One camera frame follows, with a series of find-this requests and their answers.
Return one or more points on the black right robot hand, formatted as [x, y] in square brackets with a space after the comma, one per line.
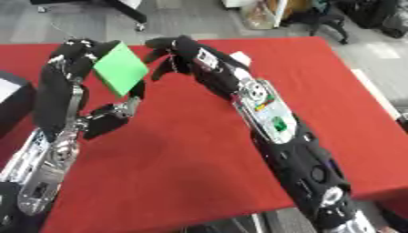
[199, 65]

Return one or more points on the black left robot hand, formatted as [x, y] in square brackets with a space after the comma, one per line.
[56, 91]

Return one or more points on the green square block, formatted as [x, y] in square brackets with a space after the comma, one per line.
[121, 69]

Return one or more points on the silver and black right robot arm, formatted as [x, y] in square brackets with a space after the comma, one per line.
[297, 151]

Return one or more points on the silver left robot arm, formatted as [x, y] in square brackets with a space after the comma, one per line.
[37, 170]

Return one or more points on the black box with white inside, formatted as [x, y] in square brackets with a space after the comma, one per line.
[13, 101]

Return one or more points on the black chair base with casters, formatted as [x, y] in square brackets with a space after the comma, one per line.
[114, 10]

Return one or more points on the black office chair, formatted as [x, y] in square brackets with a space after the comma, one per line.
[319, 18]

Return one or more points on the black bag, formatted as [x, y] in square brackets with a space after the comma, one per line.
[377, 15]

